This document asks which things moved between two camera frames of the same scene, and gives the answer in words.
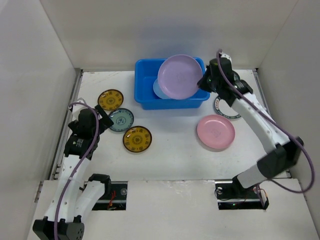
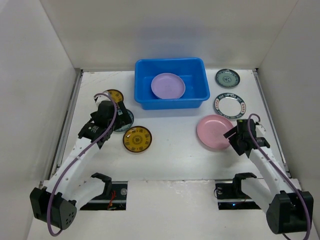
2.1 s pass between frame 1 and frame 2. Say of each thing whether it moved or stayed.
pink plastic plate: stayed
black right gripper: moved
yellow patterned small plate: stayed
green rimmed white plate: stayed
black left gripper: moved
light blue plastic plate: moved
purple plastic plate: moved
